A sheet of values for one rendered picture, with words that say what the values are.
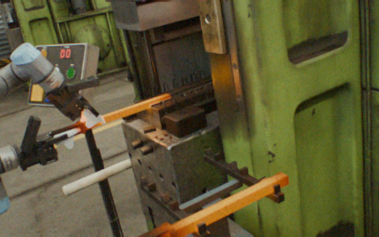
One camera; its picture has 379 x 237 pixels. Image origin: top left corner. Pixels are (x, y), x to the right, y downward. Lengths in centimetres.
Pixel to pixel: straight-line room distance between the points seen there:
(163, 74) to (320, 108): 66
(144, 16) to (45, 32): 505
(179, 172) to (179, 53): 59
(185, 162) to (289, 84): 43
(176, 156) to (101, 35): 513
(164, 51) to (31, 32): 469
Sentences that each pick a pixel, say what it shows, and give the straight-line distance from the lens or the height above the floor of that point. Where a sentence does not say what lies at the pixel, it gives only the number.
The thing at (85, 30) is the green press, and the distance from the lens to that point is 637.
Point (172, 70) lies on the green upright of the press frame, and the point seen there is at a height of 103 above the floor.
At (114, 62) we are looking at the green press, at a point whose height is 14.
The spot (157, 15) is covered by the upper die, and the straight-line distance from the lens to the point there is 143.
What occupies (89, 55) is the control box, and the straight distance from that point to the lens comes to 188.
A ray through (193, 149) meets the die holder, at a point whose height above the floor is 87.
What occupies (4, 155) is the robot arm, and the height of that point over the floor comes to 101.
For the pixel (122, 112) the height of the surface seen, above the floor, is 101.
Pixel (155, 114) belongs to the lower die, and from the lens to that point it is 150.
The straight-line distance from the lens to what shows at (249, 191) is 99.
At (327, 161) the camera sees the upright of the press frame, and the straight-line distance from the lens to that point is 158.
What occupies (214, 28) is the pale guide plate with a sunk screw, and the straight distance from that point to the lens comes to 126.
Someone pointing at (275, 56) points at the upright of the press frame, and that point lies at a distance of 120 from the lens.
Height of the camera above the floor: 147
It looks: 21 degrees down
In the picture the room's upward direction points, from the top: 10 degrees counter-clockwise
